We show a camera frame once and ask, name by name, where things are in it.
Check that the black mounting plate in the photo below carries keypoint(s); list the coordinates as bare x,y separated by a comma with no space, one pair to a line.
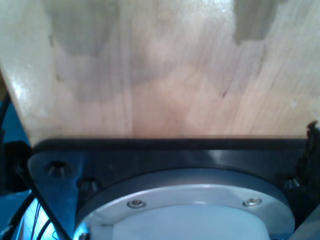
175,155

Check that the silver metal bracket plate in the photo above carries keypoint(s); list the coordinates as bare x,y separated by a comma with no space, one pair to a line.
65,180

